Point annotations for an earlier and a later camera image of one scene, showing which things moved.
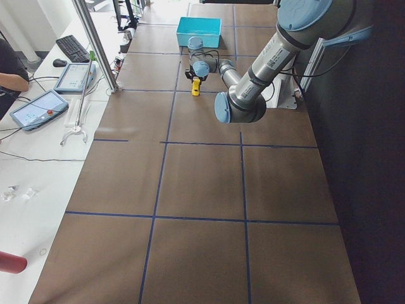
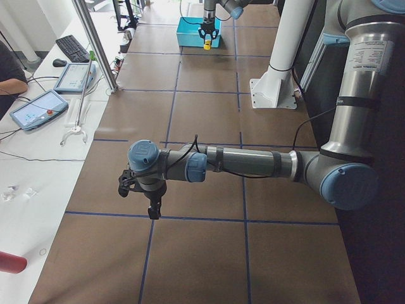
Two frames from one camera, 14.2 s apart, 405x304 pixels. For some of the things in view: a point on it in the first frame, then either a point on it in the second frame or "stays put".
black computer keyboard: (72, 49) stays put
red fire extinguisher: (11, 263) stays put
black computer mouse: (59, 63) stays put
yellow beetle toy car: (195, 89) -> (207, 45)
